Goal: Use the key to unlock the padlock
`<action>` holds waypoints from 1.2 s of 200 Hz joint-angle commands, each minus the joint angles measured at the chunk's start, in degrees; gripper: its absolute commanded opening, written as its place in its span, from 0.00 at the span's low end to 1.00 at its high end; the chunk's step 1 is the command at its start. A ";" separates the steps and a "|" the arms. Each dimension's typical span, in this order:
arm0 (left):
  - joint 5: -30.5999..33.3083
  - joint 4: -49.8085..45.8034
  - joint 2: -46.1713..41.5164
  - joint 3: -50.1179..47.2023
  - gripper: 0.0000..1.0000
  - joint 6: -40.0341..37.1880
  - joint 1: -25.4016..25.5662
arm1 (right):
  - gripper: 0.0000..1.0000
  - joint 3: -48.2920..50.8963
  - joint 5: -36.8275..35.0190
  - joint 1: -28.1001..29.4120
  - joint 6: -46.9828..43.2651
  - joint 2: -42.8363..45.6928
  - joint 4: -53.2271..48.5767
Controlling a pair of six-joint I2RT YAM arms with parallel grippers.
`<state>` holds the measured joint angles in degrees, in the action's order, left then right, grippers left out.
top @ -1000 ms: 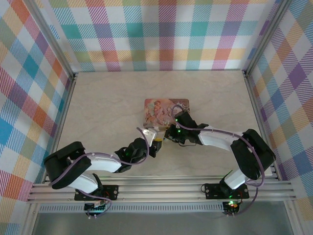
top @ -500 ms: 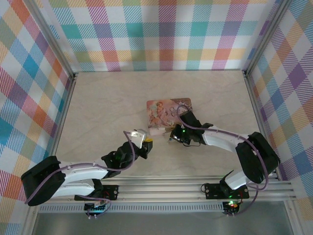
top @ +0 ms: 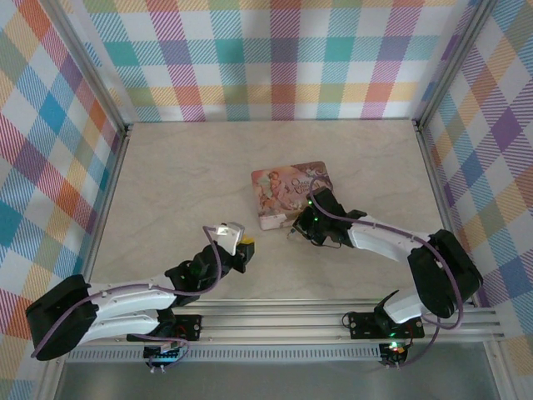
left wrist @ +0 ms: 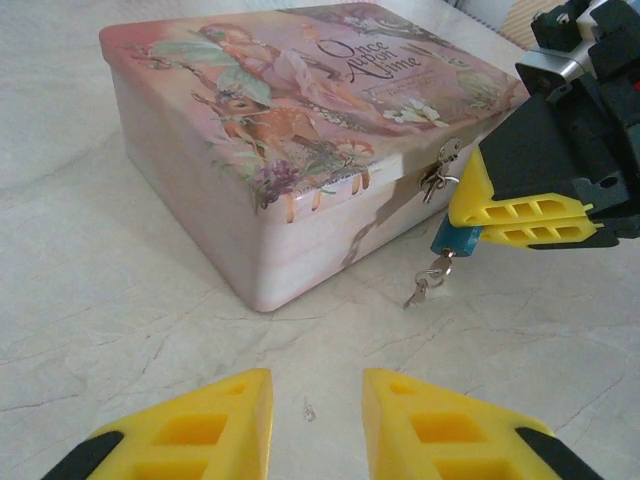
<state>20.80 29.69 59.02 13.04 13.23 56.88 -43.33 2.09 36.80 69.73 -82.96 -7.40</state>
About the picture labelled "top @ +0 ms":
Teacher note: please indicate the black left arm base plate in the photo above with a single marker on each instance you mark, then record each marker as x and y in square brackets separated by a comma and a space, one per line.
[189, 327]

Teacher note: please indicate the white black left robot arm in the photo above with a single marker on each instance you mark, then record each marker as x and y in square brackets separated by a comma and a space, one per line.
[125, 298]

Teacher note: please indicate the aluminium frame post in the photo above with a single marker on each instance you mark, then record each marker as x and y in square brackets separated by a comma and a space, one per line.
[456, 62]
[89, 66]

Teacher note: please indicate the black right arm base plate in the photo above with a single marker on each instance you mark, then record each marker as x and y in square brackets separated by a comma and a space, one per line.
[362, 325]

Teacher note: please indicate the grey metal panel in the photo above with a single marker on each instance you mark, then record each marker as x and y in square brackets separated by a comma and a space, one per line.
[270, 381]

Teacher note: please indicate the illustrated storybook tin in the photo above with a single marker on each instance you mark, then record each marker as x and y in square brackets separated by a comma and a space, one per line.
[275, 187]

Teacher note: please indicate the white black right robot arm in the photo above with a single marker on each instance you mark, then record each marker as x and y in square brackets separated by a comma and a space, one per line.
[375, 237]

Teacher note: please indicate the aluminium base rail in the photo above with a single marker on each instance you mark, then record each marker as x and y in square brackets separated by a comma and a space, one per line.
[270, 325]

